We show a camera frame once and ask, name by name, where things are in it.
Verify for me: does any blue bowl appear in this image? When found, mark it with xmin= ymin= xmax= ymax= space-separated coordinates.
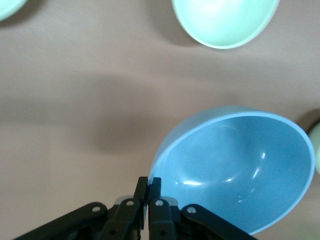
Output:
xmin=149 ymin=105 xmax=316 ymax=236

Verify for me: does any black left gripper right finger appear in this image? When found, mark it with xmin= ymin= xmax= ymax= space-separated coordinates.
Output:
xmin=148 ymin=176 xmax=259 ymax=240

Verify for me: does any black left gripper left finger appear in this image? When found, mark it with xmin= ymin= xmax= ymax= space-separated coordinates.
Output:
xmin=12 ymin=176 xmax=149 ymax=240

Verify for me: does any pale green bowl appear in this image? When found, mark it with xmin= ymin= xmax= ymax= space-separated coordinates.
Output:
xmin=307 ymin=123 xmax=320 ymax=175
xmin=171 ymin=0 xmax=281 ymax=50

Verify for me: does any pale green plate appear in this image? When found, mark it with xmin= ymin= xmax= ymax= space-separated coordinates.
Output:
xmin=0 ymin=0 xmax=29 ymax=22

